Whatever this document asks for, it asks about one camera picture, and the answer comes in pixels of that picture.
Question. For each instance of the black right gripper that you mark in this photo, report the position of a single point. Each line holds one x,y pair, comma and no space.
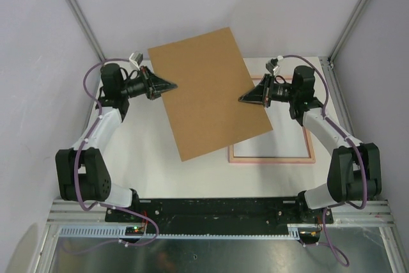
261,94

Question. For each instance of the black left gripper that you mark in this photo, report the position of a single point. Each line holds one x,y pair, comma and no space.
155,85

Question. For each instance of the brown cardboard backing board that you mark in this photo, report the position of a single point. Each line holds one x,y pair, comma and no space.
204,111

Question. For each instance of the pink wooden picture frame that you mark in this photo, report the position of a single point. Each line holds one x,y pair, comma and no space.
278,114

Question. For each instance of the sunflower photo print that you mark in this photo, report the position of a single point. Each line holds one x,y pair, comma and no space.
277,144

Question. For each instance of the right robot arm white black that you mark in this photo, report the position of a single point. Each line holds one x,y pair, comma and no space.
354,173

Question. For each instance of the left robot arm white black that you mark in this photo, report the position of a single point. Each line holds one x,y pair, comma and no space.
82,172

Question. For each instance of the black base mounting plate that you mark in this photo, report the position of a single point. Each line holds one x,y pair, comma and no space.
227,216

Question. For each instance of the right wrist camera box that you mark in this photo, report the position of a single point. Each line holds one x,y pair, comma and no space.
273,65

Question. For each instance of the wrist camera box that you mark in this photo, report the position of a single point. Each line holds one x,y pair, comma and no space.
273,65
135,60

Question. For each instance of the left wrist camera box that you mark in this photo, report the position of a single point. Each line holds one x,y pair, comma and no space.
135,60

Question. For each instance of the left aluminium corner post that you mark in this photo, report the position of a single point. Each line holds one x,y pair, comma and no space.
85,27

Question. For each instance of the aluminium corner post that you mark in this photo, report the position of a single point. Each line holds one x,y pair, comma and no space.
85,27
351,23

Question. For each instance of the aluminium front right rail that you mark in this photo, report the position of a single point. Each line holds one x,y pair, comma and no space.
375,214

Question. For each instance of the grey slotted cable duct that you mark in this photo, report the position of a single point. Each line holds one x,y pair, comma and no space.
136,232

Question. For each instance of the right aluminium corner post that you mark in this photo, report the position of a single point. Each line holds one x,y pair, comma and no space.
351,23

